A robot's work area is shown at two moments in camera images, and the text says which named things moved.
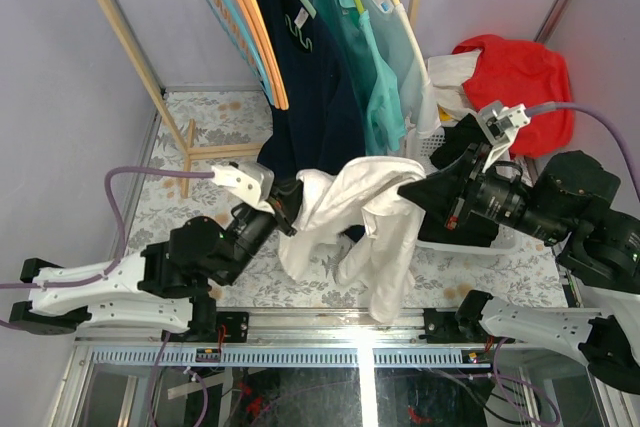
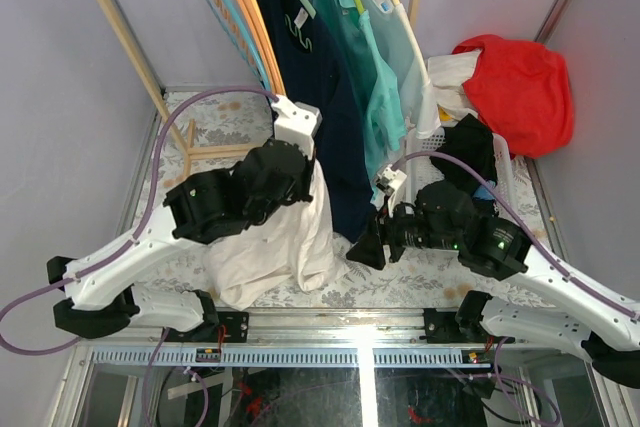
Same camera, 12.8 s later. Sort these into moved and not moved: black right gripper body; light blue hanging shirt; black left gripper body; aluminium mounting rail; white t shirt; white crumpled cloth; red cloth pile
Moved: black left gripper body; black right gripper body; white t shirt
Not moved: white crumpled cloth; aluminium mounting rail; light blue hanging shirt; red cloth pile
